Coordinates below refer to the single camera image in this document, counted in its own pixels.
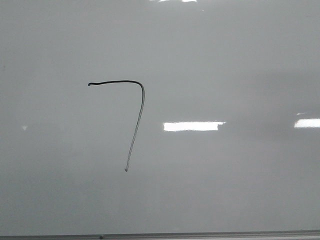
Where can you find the white whiteboard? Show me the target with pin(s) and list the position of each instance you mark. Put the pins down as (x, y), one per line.
(150, 116)

